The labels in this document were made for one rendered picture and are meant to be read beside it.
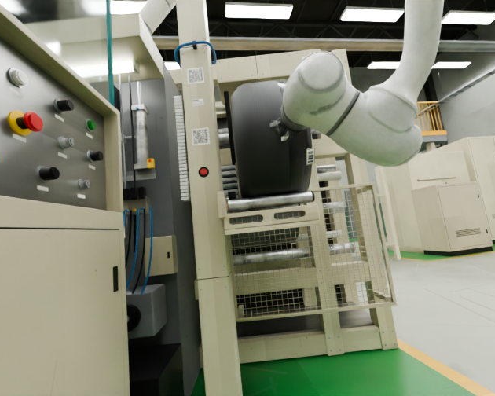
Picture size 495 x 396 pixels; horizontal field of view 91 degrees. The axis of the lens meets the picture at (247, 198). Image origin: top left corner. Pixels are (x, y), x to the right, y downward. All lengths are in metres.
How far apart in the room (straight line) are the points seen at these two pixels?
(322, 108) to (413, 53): 0.18
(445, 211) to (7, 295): 5.42
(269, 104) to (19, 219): 0.76
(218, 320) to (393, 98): 0.92
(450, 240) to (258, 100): 4.86
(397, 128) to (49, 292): 0.75
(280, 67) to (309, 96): 1.11
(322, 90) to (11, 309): 0.65
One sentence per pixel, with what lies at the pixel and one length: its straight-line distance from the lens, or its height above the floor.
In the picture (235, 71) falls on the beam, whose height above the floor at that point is 1.69.
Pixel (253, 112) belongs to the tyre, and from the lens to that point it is 0.92.
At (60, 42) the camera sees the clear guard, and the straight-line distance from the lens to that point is 0.92.
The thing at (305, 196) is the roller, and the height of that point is 0.90.
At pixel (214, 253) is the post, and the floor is 0.72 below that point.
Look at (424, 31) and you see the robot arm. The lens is 0.59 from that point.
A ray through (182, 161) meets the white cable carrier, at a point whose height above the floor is 1.12.
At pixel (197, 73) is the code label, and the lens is 1.25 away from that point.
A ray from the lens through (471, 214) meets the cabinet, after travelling 5.84.
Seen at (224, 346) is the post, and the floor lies 0.36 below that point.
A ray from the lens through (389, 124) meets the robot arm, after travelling 0.53.
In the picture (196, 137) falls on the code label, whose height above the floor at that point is 1.22.
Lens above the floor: 0.79
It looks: 8 degrees up
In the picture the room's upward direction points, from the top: 6 degrees counter-clockwise
